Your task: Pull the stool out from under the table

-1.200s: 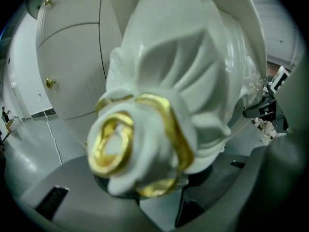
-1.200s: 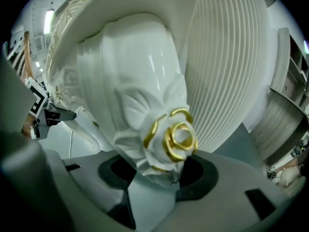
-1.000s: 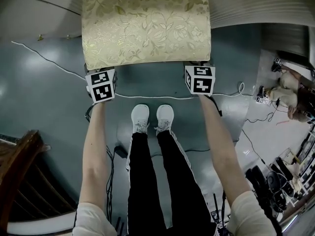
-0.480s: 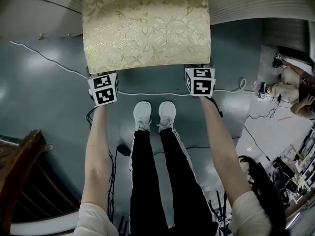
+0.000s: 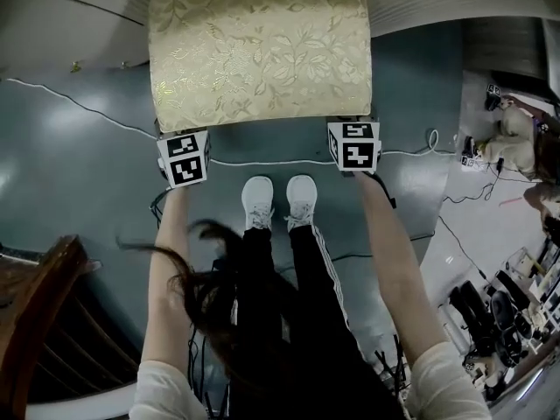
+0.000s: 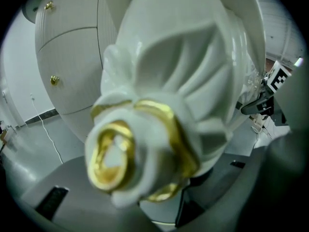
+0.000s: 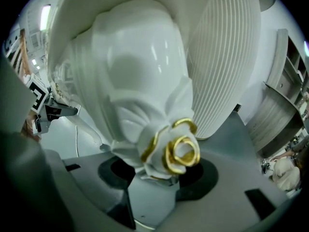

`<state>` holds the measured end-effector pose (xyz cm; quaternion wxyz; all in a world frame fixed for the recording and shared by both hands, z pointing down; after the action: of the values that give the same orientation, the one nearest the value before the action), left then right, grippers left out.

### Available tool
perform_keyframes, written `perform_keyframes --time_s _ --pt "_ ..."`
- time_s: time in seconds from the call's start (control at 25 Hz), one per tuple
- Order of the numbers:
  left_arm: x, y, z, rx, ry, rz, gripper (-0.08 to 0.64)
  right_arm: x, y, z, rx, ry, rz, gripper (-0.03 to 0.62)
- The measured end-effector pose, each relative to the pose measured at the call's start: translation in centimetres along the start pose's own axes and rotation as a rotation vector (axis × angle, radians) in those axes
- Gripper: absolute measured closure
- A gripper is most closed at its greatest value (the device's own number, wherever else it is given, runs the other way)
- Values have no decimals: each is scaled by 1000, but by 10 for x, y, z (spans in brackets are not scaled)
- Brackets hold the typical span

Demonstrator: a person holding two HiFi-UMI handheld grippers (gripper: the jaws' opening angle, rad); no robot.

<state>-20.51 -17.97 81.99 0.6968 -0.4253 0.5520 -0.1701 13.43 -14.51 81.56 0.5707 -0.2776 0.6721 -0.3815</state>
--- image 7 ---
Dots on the beige upholstered stool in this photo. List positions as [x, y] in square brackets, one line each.
[135, 81]

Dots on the white ceiling tube light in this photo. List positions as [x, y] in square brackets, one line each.
[45, 17]

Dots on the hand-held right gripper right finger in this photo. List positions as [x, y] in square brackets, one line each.
[229, 173]

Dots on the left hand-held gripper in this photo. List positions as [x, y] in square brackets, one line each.
[38, 95]

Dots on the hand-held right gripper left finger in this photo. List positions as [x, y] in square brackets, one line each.
[91, 192]

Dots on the white curved table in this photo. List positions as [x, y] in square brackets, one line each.
[224, 57]

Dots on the grey shelf cabinet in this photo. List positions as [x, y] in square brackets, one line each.
[272, 110]

